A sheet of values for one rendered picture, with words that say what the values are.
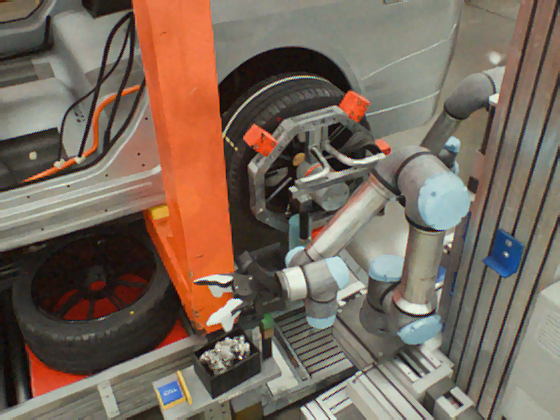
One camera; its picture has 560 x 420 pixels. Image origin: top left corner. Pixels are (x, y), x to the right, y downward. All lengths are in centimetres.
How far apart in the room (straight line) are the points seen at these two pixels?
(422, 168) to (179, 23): 69
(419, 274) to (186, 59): 80
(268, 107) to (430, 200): 105
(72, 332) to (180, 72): 118
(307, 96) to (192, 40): 79
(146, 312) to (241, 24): 115
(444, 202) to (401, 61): 141
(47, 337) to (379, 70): 172
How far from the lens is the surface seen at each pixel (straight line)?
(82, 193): 228
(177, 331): 254
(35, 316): 245
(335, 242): 147
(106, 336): 231
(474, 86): 198
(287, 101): 218
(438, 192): 129
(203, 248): 189
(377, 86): 262
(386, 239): 334
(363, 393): 179
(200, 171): 171
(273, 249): 291
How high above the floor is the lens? 221
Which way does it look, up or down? 36 degrees down
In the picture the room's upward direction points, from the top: 2 degrees counter-clockwise
